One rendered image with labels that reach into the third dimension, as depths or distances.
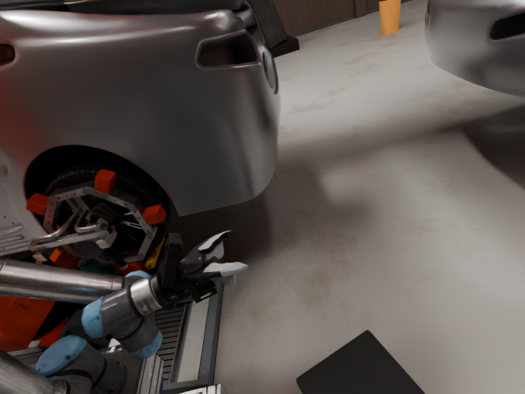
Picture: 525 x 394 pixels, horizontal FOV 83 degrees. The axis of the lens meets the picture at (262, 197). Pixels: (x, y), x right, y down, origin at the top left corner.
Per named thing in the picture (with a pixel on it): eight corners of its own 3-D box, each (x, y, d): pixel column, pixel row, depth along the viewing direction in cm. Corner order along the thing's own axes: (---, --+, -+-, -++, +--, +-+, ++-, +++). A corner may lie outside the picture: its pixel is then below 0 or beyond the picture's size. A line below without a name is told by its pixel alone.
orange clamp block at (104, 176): (115, 186, 152) (116, 172, 147) (108, 195, 146) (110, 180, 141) (101, 182, 150) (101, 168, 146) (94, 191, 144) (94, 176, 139)
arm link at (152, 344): (162, 314, 79) (142, 289, 72) (166, 352, 70) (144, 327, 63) (133, 328, 77) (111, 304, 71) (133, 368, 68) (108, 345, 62)
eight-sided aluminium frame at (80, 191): (170, 246, 177) (122, 172, 146) (167, 255, 172) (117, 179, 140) (90, 263, 184) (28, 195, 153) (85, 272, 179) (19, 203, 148)
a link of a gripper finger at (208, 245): (230, 243, 77) (206, 268, 72) (221, 226, 75) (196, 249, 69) (238, 245, 75) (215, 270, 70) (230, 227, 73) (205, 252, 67)
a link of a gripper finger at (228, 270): (255, 281, 63) (218, 281, 66) (245, 260, 60) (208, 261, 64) (250, 292, 60) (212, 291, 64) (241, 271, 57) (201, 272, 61)
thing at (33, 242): (83, 213, 153) (71, 197, 147) (64, 239, 138) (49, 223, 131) (55, 220, 156) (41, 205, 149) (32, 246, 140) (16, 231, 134)
